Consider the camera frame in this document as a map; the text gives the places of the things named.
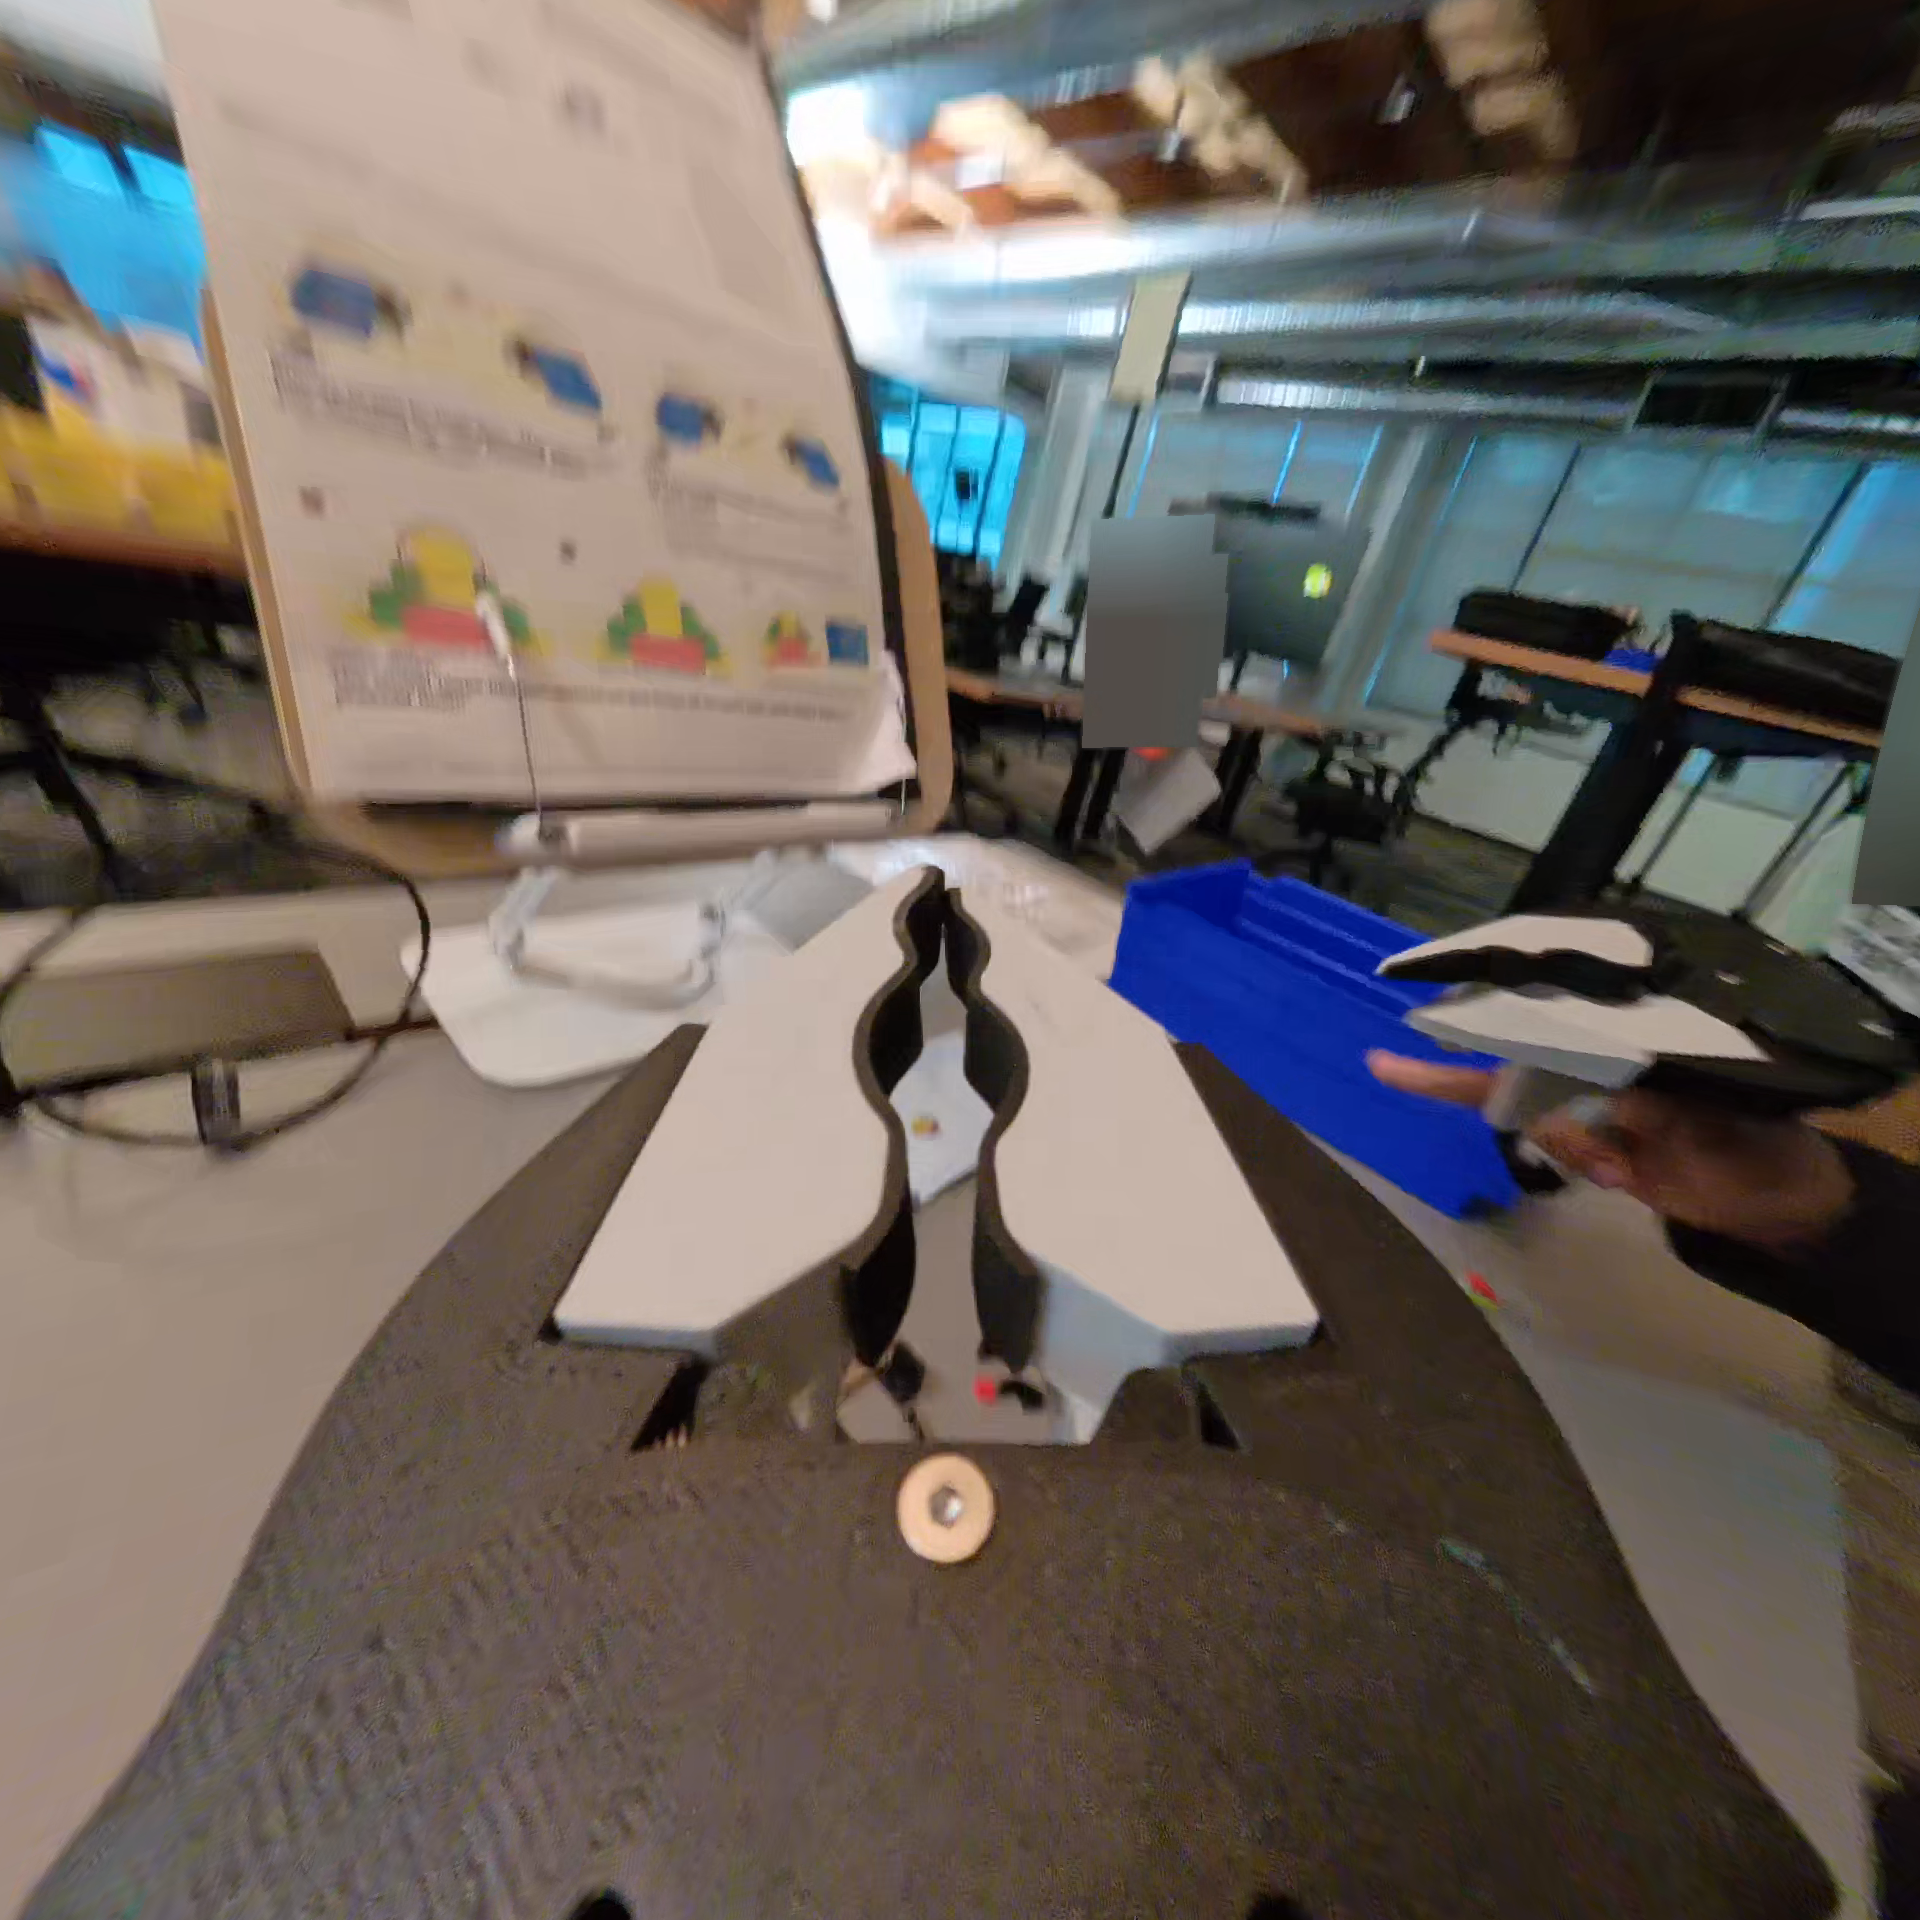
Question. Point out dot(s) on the grey power adapter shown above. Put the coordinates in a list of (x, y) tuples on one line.
[(165, 1020)]

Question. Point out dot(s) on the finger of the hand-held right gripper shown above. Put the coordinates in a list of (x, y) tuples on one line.
[(1590, 1035), (1547, 943)]

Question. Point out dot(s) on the blue plastic bin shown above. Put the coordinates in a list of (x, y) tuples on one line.
[(1276, 1020)]

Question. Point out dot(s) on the person's right hand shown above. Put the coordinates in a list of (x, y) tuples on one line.
[(1725, 1177)]

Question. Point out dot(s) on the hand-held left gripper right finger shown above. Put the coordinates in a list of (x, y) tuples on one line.
[(1156, 1201)]

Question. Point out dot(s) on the large dark wall screen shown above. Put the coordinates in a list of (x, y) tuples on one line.
[(1276, 600)]

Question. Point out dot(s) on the black office chair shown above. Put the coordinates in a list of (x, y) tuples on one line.
[(1342, 809)]

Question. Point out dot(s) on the black rounded backpack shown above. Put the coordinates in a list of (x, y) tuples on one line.
[(1547, 623)]

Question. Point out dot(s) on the wooden top standing desk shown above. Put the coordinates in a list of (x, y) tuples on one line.
[(1613, 809)]

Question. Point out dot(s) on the black flat carry bag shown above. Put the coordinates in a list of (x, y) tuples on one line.
[(1786, 675)]

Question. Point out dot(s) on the long wooden office desk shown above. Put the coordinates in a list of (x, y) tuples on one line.
[(1276, 713)]

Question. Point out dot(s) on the silver ceiling ducts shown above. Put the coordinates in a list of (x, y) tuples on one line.
[(1350, 322)]

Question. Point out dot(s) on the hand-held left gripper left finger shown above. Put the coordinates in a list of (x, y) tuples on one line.
[(735, 1184)]

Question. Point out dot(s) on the person's right forearm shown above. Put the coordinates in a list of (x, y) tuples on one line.
[(1846, 1275)]

